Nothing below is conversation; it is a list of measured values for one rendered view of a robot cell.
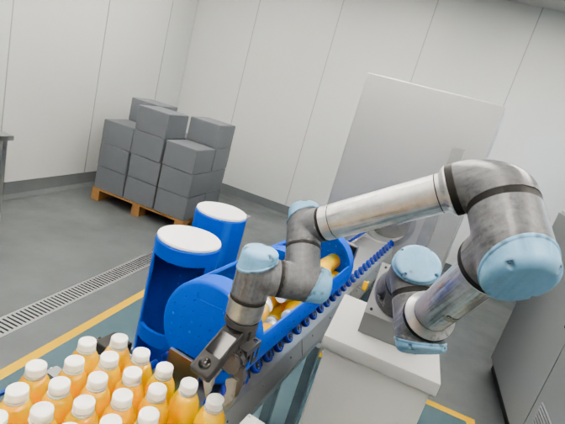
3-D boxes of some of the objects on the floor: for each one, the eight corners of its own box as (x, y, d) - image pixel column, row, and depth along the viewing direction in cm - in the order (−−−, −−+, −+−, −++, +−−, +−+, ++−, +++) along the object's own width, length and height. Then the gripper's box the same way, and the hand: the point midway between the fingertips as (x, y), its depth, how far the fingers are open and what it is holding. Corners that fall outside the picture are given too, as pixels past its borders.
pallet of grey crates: (214, 219, 539) (237, 126, 507) (180, 234, 464) (203, 125, 432) (134, 188, 568) (151, 98, 537) (90, 198, 494) (107, 93, 462)
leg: (290, 444, 230) (324, 344, 213) (285, 451, 224) (319, 349, 208) (280, 438, 232) (314, 339, 215) (276, 444, 227) (309, 343, 210)
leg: (267, 430, 235) (299, 331, 218) (262, 436, 230) (294, 336, 213) (258, 424, 237) (289, 326, 220) (253, 430, 232) (284, 331, 215)
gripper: (277, 320, 91) (253, 402, 96) (233, 297, 95) (212, 377, 101) (257, 336, 83) (232, 424, 89) (210, 310, 87) (189, 395, 93)
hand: (215, 400), depth 92 cm, fingers closed on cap, 4 cm apart
